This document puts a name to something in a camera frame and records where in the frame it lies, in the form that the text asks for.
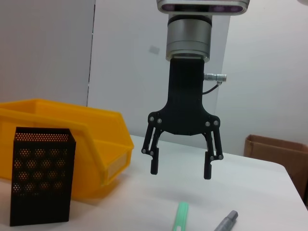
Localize green white pen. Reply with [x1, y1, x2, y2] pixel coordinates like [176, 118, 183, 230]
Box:
[171, 201, 190, 231]

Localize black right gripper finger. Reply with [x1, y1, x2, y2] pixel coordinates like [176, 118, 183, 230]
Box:
[141, 120, 163, 175]
[203, 126, 224, 180]

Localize right wrist cable connector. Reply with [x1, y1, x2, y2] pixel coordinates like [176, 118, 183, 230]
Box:
[201, 73, 229, 95]

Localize brown cardboard box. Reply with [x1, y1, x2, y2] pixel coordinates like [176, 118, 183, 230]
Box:
[244, 134, 308, 205]

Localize black mesh pen holder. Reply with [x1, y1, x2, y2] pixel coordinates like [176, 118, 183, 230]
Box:
[9, 127, 77, 227]

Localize yellow plastic bin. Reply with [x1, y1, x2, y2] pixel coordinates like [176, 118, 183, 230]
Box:
[0, 98, 134, 200]

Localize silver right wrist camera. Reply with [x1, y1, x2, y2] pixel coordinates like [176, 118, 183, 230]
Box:
[156, 0, 251, 16]

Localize grey marker pen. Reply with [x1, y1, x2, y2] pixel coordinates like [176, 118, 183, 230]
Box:
[213, 210, 239, 231]

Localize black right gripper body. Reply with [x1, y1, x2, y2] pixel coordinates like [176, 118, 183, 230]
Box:
[147, 59, 221, 137]

